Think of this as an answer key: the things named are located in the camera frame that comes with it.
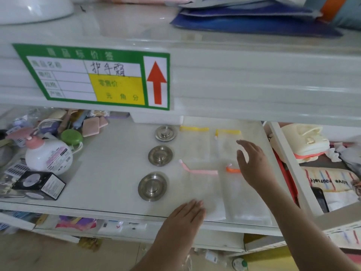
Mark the green round container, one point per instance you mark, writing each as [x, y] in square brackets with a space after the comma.
[71, 137]

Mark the white plastic basket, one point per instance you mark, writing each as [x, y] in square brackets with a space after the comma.
[17, 136]

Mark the white bottle green cap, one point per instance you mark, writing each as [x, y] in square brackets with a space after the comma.
[239, 265]

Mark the green price label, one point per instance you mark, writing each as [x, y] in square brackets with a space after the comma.
[84, 76]

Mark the black box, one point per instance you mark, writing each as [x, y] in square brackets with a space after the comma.
[42, 184]

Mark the large steel sink stopper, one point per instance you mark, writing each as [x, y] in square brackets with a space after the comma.
[152, 186]

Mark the white pump bottle pink top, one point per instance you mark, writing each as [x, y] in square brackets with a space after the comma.
[48, 156]

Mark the black flat device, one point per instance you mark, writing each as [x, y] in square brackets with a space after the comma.
[320, 198]

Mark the person's left fingers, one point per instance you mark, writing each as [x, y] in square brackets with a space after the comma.
[193, 208]

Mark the pink-trim mesh bag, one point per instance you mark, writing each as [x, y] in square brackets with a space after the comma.
[203, 191]

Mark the medium steel sink stopper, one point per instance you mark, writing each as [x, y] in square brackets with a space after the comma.
[160, 156]

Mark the white shelf unit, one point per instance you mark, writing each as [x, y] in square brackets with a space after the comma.
[253, 81]

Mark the red flat package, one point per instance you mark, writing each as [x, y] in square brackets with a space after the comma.
[287, 180]

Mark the blister pack of dark clips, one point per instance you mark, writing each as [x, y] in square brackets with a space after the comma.
[17, 169]

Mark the person's right thumb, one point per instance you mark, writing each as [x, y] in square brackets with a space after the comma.
[241, 163]

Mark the white bowl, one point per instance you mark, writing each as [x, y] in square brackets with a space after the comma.
[33, 8]

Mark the blue folders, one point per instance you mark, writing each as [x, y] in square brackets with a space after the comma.
[253, 23]

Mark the white flat packet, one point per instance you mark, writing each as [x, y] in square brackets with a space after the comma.
[121, 226]

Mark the pink purple packet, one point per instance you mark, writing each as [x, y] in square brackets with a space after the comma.
[76, 222]

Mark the cream plastic holder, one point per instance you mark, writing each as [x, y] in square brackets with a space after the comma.
[306, 141]

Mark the yellow-trim mesh bag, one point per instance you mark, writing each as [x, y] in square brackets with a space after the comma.
[225, 143]
[194, 143]

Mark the striped cloth bag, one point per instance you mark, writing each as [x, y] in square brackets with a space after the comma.
[338, 186]

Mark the person's left forearm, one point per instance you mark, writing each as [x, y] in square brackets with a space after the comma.
[163, 259]

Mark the orange and blue cushion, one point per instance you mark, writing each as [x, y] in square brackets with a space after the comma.
[342, 11]

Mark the yellow packet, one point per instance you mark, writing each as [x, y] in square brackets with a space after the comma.
[90, 244]

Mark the person's left hand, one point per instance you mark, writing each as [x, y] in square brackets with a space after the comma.
[180, 225]

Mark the large pink powder puff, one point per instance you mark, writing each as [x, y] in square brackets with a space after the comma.
[90, 126]

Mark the orange-trim mesh bag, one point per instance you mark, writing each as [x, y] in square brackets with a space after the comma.
[242, 203]

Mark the yellow box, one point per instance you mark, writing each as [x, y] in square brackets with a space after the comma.
[268, 254]

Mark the purple round case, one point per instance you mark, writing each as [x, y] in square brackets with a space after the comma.
[48, 127]

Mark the person's right hand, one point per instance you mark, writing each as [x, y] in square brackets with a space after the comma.
[256, 169]

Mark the small steel sink stopper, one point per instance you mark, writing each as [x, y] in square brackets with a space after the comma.
[165, 133]

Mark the person's right forearm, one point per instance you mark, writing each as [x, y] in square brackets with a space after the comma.
[304, 231]

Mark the small pink powder puff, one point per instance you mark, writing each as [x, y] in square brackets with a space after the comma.
[103, 122]

